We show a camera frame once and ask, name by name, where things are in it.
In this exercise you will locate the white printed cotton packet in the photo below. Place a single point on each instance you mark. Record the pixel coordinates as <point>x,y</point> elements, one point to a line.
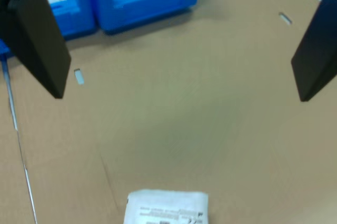
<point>166,208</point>

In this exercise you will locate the blue bin with cotton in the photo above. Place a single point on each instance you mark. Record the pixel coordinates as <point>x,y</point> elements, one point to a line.
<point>147,10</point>

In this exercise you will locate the blue bin with masks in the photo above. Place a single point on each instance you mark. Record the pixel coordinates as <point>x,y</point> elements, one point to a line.
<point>76,18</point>

